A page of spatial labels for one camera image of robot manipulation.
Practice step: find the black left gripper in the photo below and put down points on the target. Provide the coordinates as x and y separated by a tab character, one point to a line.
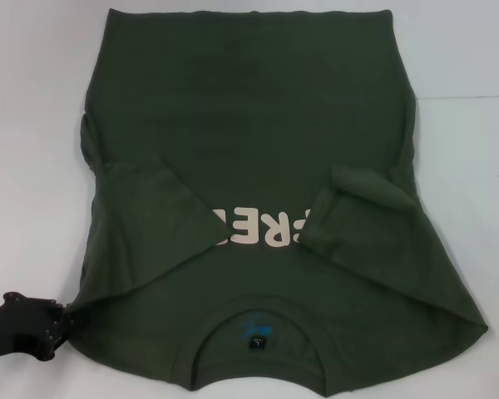
29	316

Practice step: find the dark green FREE! t-shirt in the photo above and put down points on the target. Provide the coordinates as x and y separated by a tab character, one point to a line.
249	124

